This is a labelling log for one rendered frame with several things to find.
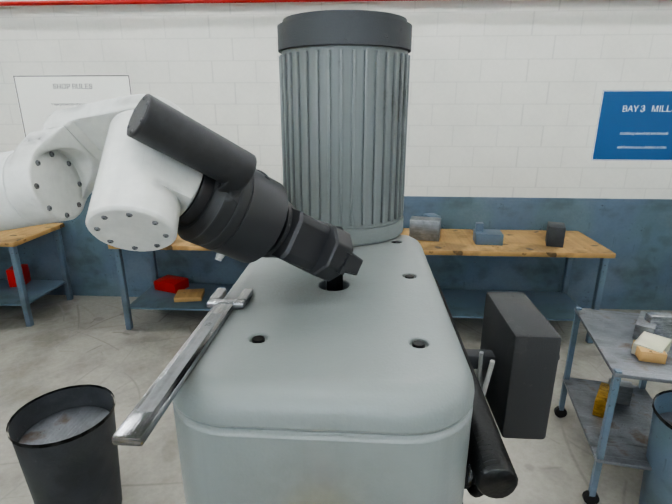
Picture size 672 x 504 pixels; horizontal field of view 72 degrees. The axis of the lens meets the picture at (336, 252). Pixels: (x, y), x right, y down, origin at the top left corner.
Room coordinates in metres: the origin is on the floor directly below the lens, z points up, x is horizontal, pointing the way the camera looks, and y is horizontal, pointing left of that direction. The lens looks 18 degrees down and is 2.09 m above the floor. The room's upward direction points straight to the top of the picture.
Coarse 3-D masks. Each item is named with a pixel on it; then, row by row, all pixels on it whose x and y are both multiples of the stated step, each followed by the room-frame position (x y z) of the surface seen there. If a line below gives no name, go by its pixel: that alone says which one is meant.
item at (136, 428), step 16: (224, 288) 0.48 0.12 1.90; (208, 304) 0.44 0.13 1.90; (224, 304) 0.43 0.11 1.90; (240, 304) 0.43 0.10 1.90; (208, 320) 0.39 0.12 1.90; (224, 320) 0.40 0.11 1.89; (192, 336) 0.36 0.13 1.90; (208, 336) 0.36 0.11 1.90; (192, 352) 0.34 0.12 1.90; (176, 368) 0.31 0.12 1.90; (192, 368) 0.32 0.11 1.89; (160, 384) 0.29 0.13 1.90; (176, 384) 0.29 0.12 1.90; (144, 400) 0.27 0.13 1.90; (160, 400) 0.27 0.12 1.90; (128, 416) 0.25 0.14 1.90; (144, 416) 0.25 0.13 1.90; (160, 416) 0.26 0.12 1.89; (128, 432) 0.24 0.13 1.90; (144, 432) 0.24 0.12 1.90
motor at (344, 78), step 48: (288, 48) 0.70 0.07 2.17; (336, 48) 0.66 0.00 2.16; (384, 48) 0.68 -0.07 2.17; (288, 96) 0.71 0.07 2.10; (336, 96) 0.66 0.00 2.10; (384, 96) 0.68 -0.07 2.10; (288, 144) 0.71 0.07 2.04; (336, 144) 0.66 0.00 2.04; (384, 144) 0.67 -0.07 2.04; (288, 192) 0.71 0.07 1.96; (336, 192) 0.66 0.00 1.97; (384, 192) 0.67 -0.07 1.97; (384, 240) 0.68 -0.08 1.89
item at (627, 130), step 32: (32, 96) 4.90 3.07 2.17; (64, 96) 4.88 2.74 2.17; (96, 96) 4.86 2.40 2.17; (608, 96) 4.55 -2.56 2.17; (640, 96) 4.53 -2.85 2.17; (32, 128) 4.91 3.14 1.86; (608, 128) 4.55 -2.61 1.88; (640, 128) 4.53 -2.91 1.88; (608, 160) 4.55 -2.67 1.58; (640, 160) 4.53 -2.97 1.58
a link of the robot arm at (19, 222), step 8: (8, 152) 0.39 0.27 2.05; (0, 160) 0.37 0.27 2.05; (0, 168) 0.37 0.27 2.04; (0, 176) 0.36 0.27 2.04; (0, 184) 0.36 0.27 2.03; (0, 192) 0.36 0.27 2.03; (0, 200) 0.36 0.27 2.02; (8, 200) 0.36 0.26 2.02; (0, 208) 0.36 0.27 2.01; (8, 208) 0.36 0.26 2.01; (0, 216) 0.37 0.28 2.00; (8, 216) 0.37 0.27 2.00; (16, 216) 0.37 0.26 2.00; (0, 224) 0.37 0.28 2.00; (8, 224) 0.37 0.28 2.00; (16, 224) 0.38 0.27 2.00; (24, 224) 0.38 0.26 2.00; (32, 224) 0.38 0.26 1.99; (40, 224) 0.39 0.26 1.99
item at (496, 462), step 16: (464, 352) 0.50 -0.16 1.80; (480, 400) 0.40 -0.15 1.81; (480, 416) 0.37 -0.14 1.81; (480, 432) 0.35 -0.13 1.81; (496, 432) 0.35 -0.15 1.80; (480, 448) 0.33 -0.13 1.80; (496, 448) 0.33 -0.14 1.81; (480, 464) 0.32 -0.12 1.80; (496, 464) 0.31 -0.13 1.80; (480, 480) 0.31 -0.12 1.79; (496, 480) 0.31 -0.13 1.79; (512, 480) 0.31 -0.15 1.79; (496, 496) 0.31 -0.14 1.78
